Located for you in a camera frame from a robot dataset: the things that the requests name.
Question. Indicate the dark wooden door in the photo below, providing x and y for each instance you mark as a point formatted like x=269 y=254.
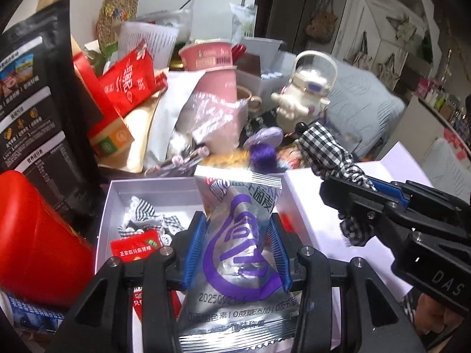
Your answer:
x=287 y=11

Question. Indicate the white astronaut figure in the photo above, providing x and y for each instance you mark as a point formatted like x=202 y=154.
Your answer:
x=301 y=92

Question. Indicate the silver purple snack packet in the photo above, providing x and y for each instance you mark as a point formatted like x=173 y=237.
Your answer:
x=235 y=257

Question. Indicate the white pouch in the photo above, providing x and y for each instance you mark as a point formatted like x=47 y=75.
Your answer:
x=165 y=117

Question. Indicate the purple tassel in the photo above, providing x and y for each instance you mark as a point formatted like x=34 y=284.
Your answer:
x=263 y=154

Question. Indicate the blue packet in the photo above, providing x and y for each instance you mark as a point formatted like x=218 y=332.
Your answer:
x=33 y=309

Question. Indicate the silver green packet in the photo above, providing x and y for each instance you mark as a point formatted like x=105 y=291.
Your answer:
x=243 y=18

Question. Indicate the tan paper pouch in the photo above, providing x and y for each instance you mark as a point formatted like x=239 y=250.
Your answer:
x=136 y=132

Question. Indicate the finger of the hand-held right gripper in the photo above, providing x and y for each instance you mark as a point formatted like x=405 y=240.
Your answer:
x=353 y=199
x=423 y=202

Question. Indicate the grey quilted cushion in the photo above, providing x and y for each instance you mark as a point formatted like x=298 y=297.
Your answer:
x=368 y=99

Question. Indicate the clear plastic bag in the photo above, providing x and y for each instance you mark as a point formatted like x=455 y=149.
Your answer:
x=213 y=117

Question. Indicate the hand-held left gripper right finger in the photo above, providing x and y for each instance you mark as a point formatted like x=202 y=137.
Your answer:
x=280 y=255

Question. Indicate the pink bead charm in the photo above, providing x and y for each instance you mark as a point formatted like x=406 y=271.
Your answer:
x=187 y=154

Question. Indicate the white printed leaflet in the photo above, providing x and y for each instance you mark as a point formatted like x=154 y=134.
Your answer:
x=154 y=36

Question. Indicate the white cabinet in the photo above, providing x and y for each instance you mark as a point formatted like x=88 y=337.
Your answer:
x=379 y=7

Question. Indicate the red snack bag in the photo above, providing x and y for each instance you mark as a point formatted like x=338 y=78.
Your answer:
x=128 y=81

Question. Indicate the yellow snack packet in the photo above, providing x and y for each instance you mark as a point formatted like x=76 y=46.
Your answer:
x=228 y=160

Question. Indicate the person's right hand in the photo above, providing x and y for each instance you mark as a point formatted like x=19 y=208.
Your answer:
x=436 y=320

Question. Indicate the red plastic container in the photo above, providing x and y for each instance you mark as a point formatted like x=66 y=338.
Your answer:
x=36 y=235

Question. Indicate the red orange carton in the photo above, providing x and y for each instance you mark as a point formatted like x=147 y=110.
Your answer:
x=110 y=136

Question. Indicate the red white label packet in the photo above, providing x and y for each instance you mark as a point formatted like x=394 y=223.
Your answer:
x=138 y=301

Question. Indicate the white box of vials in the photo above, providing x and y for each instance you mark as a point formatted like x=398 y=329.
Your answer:
x=272 y=88

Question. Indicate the lavender fabric sachet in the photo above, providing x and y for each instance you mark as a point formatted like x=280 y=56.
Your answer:
x=265 y=136

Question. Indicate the brown woven bag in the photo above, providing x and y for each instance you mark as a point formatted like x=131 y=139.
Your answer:
x=322 y=25

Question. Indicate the pink printed paper cup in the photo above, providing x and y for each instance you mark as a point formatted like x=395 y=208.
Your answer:
x=206 y=57

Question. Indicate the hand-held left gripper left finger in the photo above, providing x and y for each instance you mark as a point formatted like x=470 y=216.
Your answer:
x=194 y=252

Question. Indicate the black coffee bag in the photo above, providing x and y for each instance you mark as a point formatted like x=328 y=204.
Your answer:
x=36 y=99

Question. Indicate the beige mug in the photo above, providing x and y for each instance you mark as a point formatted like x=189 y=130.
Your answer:
x=254 y=104

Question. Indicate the colourful candy packet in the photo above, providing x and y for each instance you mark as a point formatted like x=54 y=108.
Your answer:
x=294 y=161

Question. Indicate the white cardboard box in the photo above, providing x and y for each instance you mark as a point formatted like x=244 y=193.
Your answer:
x=316 y=230

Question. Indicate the black white checkered cloth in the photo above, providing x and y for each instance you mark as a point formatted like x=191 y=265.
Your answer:
x=327 y=150

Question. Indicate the small red spicy snack packet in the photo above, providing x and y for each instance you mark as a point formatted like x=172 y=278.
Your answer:
x=132 y=247

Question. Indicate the row of bottles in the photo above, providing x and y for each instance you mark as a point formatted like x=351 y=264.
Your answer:
x=441 y=99

